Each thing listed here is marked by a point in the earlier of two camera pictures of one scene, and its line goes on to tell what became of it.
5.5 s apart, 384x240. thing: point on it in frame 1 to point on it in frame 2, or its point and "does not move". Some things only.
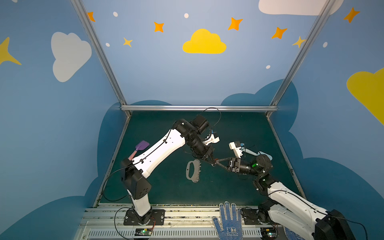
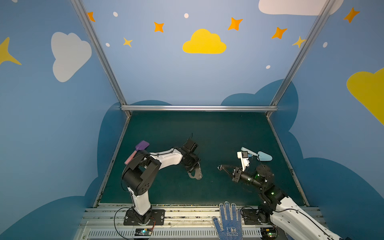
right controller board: x=269 y=232 does not move
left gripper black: x=205 y=153 to x=192 y=162
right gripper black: x=234 y=165 to x=236 y=174
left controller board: x=143 y=232 does not move
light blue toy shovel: x=259 y=153 does not move
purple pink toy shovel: x=141 y=146 does not move
